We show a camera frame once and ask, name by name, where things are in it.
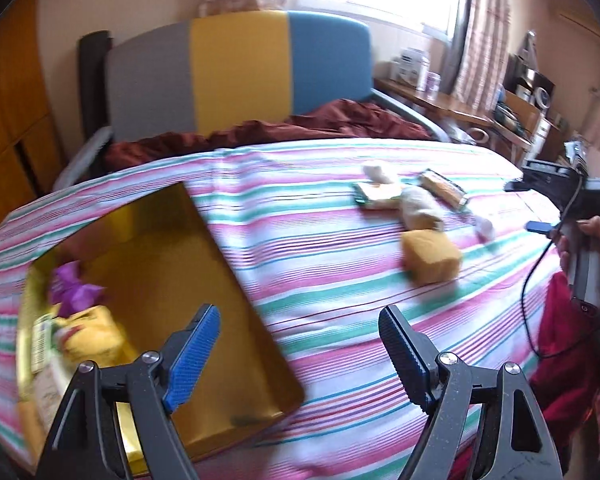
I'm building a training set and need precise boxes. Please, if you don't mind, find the gold tin box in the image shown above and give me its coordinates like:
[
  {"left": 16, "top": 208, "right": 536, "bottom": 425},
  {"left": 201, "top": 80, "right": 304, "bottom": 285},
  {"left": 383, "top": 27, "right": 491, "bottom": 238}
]
[{"left": 17, "top": 182, "right": 306, "bottom": 466}]

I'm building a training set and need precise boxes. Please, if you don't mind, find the white plastic-wrapped snack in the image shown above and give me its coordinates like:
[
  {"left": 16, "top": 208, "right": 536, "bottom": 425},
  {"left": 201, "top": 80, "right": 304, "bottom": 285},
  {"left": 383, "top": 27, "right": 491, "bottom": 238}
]
[{"left": 399, "top": 187, "right": 446, "bottom": 233}]

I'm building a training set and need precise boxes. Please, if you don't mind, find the green-edged cracker packet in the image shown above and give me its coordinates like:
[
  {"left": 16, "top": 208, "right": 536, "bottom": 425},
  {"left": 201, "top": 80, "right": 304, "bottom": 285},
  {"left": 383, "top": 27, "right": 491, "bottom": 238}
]
[{"left": 354, "top": 181, "right": 406, "bottom": 210}]

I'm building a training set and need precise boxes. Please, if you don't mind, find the yellow bun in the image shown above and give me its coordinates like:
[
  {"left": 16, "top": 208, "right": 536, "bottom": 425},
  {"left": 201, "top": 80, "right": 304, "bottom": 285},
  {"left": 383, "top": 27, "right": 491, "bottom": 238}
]
[{"left": 55, "top": 305, "right": 136, "bottom": 366}]

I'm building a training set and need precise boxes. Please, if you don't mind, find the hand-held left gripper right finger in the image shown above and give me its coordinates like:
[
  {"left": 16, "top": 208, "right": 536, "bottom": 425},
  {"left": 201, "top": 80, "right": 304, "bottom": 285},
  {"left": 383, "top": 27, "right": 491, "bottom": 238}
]
[{"left": 378, "top": 304, "right": 563, "bottom": 480}]

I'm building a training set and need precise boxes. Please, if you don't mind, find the dark red blanket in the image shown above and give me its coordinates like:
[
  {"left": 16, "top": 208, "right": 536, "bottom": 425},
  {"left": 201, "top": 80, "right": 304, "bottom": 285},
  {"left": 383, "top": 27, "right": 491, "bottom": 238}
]
[{"left": 104, "top": 99, "right": 433, "bottom": 173}]

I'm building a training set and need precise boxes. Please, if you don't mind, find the wooden desk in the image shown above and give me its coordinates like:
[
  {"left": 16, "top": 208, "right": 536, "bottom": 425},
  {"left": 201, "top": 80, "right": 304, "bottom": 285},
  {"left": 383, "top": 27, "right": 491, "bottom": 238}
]
[{"left": 375, "top": 77, "right": 533, "bottom": 153}]

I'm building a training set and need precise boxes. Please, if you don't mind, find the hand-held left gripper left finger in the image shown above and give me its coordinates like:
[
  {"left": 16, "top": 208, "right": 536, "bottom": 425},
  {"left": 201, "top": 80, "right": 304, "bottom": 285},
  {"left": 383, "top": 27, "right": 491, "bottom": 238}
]
[{"left": 40, "top": 302, "right": 222, "bottom": 480}]

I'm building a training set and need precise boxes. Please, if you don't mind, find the grey yellow blue headboard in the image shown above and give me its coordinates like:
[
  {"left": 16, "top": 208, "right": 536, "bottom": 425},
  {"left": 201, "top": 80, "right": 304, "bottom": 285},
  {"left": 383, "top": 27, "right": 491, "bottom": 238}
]
[{"left": 104, "top": 10, "right": 373, "bottom": 136}]

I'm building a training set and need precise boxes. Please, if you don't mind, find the red clothing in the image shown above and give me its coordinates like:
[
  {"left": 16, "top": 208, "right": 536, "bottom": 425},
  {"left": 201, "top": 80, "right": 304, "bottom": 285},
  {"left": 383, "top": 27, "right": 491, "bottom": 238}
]
[{"left": 530, "top": 270, "right": 600, "bottom": 451}]

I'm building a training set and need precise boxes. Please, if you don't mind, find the yellow sponge cake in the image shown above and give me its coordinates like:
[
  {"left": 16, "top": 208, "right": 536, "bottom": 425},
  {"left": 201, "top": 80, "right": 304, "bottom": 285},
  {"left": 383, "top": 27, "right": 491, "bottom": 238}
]
[{"left": 401, "top": 230, "right": 463, "bottom": 286}]

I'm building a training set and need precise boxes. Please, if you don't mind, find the cluttered wooden shelf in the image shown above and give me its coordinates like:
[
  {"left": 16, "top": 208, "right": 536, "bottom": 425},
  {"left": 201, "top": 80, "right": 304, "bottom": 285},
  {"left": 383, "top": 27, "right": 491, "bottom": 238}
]
[{"left": 492, "top": 30, "right": 568, "bottom": 161}]

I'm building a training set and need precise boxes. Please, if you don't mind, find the purple snack packet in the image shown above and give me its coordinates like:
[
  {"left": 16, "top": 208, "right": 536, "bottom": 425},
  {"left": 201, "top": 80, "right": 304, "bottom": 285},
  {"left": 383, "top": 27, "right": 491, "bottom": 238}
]
[{"left": 50, "top": 262, "right": 106, "bottom": 313}]

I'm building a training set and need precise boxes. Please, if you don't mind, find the wooden wardrobe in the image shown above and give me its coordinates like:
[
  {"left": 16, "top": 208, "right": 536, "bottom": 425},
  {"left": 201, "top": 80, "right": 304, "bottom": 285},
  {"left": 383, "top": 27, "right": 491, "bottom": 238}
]
[{"left": 0, "top": 0, "right": 63, "bottom": 241}]

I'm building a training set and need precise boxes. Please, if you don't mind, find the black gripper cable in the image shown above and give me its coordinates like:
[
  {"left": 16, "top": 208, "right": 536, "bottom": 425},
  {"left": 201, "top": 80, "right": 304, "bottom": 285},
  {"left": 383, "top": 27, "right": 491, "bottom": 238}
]
[{"left": 522, "top": 175, "right": 581, "bottom": 360}]

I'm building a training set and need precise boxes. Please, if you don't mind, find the white medicine box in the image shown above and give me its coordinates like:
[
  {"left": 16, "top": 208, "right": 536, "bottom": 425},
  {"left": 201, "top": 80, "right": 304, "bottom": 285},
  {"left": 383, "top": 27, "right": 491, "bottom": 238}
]
[{"left": 30, "top": 350, "right": 81, "bottom": 436}]

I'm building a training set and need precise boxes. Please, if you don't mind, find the dark upright post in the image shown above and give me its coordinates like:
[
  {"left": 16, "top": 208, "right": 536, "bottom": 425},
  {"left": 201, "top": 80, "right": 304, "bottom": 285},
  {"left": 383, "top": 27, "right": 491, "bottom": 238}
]
[{"left": 78, "top": 30, "right": 113, "bottom": 146}]

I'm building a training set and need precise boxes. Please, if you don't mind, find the grey bed rail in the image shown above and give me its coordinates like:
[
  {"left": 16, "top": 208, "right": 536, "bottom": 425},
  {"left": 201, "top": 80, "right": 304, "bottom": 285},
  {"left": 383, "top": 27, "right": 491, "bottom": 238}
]
[
  {"left": 370, "top": 87, "right": 453, "bottom": 142},
  {"left": 52, "top": 126, "right": 115, "bottom": 192}
]

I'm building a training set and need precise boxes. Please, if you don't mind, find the green-edged cake packet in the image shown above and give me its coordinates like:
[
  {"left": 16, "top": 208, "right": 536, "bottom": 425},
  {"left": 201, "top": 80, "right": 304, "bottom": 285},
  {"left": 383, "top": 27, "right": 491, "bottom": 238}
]
[{"left": 419, "top": 170, "right": 468, "bottom": 211}]

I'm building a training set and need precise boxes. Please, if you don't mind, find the white desk appliance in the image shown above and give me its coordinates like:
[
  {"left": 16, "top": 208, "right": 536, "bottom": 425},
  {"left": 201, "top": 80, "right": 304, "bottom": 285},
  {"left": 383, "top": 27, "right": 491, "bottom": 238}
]
[{"left": 390, "top": 47, "right": 431, "bottom": 86}]

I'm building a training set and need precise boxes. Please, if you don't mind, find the small white green box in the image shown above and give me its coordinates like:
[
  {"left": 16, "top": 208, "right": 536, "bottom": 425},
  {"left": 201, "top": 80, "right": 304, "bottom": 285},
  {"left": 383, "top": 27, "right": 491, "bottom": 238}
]
[{"left": 30, "top": 314, "right": 56, "bottom": 376}]

